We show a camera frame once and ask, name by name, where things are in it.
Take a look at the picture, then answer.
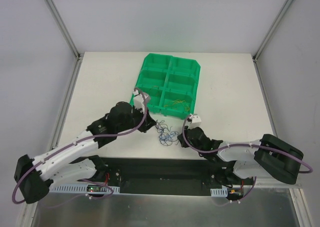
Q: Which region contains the yellow cable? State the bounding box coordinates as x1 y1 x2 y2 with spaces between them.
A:
164 98 194 112

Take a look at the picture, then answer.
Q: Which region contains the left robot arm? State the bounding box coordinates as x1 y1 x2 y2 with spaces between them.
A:
11 101 156 204

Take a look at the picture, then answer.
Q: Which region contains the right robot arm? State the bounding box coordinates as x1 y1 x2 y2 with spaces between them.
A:
177 126 304 185

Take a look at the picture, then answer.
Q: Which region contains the green six-compartment bin tray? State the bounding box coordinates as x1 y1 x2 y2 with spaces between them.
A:
135 53 201 120

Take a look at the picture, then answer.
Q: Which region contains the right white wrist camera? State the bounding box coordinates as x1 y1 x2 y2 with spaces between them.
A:
187 114 202 129

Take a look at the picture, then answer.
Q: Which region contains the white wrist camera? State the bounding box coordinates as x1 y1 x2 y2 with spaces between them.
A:
132 88 151 112
187 114 202 129

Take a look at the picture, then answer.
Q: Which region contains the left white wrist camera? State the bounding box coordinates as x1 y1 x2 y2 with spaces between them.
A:
132 88 151 112

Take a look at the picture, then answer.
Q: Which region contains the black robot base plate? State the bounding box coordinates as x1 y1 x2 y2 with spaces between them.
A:
89 155 253 196

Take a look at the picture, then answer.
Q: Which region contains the right white cable duct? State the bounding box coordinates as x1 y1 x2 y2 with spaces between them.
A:
210 187 228 198

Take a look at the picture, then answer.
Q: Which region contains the white cable duct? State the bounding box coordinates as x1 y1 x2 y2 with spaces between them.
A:
49 183 120 195
210 187 228 198

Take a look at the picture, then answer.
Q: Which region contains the left aluminium frame post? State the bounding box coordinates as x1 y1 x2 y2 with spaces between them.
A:
37 0 85 60

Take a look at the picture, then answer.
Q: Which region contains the aluminium frame post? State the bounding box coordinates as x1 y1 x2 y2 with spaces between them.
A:
251 0 303 62
37 0 85 60

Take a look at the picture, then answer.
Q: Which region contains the left white cable duct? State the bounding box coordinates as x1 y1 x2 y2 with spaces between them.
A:
49 183 120 195

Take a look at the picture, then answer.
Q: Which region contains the right aluminium frame post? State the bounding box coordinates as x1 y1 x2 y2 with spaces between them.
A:
251 0 303 62

